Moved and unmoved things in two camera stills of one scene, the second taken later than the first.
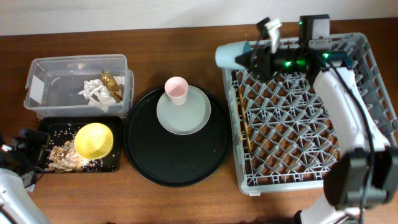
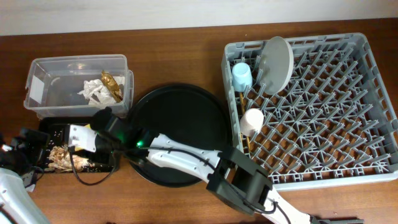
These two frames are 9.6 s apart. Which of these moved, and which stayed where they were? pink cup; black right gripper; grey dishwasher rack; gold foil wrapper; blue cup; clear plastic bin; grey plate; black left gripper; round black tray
Moved: black right gripper; pink cup; grey plate; blue cup
Stayed: grey dishwasher rack; gold foil wrapper; round black tray; clear plastic bin; black left gripper
